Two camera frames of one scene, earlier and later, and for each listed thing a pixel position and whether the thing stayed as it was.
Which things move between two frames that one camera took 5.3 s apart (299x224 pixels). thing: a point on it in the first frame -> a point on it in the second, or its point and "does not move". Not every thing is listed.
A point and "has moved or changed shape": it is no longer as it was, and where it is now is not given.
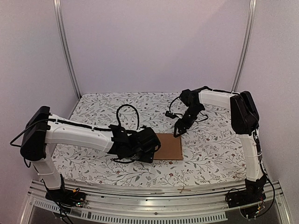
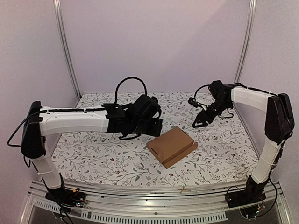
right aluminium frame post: x=252 y=10 does not move
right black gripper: x=183 y=122 -> x=210 y=110
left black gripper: x=148 y=157 -> x=156 y=130
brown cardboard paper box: x=171 y=147 has moved or changed shape
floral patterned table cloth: x=213 y=149 does not move
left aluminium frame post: x=57 y=3 does not move
